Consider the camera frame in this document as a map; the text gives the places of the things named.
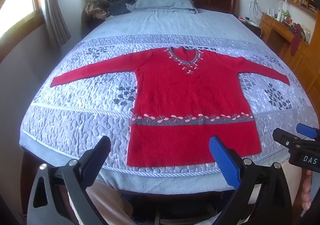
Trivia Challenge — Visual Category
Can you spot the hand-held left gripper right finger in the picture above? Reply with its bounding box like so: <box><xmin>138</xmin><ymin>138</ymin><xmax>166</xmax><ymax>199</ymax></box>
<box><xmin>209</xmin><ymin>136</ymin><xmax>293</xmax><ymax>225</ymax></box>

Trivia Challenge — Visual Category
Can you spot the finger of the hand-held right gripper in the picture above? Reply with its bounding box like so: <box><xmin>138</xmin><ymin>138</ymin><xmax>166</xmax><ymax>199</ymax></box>
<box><xmin>272</xmin><ymin>128</ymin><xmax>302</xmax><ymax>150</ymax></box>
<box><xmin>296</xmin><ymin>123</ymin><xmax>320</xmax><ymax>139</ymax></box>

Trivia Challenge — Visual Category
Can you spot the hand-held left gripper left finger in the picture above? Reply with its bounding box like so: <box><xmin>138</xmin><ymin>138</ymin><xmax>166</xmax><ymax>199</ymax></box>
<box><xmin>27</xmin><ymin>136</ymin><xmax>112</xmax><ymax>225</ymax></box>

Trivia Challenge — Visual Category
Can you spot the red knitted sweater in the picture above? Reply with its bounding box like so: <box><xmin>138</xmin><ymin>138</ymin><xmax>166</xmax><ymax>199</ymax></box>
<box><xmin>50</xmin><ymin>46</ymin><xmax>290</xmax><ymax>167</ymax></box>

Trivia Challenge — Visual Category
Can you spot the dark blue clothes pile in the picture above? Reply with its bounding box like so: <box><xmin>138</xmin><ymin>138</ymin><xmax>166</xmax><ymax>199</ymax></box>
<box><xmin>107</xmin><ymin>0</ymin><xmax>137</xmax><ymax>17</ymax></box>

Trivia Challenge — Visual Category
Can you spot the person's right hand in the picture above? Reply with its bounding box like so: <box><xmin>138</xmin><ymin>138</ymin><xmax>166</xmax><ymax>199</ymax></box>
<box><xmin>301</xmin><ymin>169</ymin><xmax>313</xmax><ymax>212</ymax></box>

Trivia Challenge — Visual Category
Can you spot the person's beige trouser leg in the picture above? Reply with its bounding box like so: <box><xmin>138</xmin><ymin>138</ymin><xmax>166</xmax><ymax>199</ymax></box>
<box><xmin>84</xmin><ymin>180</ymin><xmax>134</xmax><ymax>225</ymax></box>

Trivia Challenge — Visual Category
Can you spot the wooden desk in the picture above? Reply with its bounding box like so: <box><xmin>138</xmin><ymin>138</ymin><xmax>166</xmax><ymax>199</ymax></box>
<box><xmin>259</xmin><ymin>12</ymin><xmax>320</xmax><ymax>105</ymax></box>

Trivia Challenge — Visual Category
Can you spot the dark red cloth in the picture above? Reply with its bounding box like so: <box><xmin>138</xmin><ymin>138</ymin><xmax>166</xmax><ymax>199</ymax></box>
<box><xmin>290</xmin><ymin>22</ymin><xmax>305</xmax><ymax>57</ymax></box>

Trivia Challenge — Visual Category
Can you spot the dark wooden nightstand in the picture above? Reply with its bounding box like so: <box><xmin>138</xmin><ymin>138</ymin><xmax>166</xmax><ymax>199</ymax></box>
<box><xmin>235</xmin><ymin>14</ymin><xmax>263</xmax><ymax>38</ymax></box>

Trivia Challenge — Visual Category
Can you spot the grey curtain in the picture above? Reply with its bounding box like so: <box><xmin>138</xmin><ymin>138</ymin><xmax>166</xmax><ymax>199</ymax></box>
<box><xmin>35</xmin><ymin>0</ymin><xmax>72</xmax><ymax>47</ymax></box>

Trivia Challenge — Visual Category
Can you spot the light blue pillow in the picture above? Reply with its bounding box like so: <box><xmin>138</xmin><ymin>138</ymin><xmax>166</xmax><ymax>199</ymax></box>
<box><xmin>126</xmin><ymin>0</ymin><xmax>198</xmax><ymax>15</ymax></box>

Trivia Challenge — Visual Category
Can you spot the wooden framed window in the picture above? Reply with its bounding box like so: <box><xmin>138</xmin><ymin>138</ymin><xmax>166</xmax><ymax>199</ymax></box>
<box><xmin>0</xmin><ymin>0</ymin><xmax>43</xmax><ymax>65</ymax></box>

